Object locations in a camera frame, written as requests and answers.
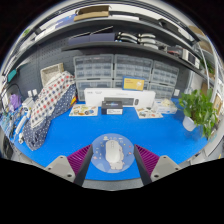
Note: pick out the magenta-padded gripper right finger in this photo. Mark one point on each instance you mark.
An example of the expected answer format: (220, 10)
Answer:
(148, 159)

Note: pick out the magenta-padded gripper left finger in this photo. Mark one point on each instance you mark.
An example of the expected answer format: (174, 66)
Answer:
(77, 159)

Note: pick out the light grey computer mouse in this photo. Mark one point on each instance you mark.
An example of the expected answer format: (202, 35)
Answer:
(113, 151)

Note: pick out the round rabbit-print mouse pad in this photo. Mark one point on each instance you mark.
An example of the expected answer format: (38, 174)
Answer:
(98, 146)

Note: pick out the food-print sticker sheet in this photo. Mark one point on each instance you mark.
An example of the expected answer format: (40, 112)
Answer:
(148, 113)
(83, 110)

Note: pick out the navy polka dot cloth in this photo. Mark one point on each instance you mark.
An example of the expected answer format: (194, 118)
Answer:
(36, 136)

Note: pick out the small white carton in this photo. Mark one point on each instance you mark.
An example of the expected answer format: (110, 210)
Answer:
(165, 107)

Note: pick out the small dark product box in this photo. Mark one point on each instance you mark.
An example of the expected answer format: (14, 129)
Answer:
(112, 107)

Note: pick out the long white keyboard box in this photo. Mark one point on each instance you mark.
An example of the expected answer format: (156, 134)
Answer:
(96, 96)

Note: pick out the red blue checked cloth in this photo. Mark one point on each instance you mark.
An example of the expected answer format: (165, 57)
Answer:
(53, 96)

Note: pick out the green potted plant white pot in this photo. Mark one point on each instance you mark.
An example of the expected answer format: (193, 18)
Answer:
(198, 108)

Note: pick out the yellow card package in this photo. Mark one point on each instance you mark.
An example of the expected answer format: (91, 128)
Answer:
(133, 83)

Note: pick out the grey plastic drawer cabinet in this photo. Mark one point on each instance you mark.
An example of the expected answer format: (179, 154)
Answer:
(93, 68)
(133, 66)
(165, 76)

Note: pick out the purple fabric pouch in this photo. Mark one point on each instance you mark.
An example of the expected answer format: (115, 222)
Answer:
(15, 101)

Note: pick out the white woven basket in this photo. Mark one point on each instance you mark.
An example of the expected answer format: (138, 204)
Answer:
(51, 73)

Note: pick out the wall shelf unit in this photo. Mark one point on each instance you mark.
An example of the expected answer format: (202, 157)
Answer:
(100, 45)

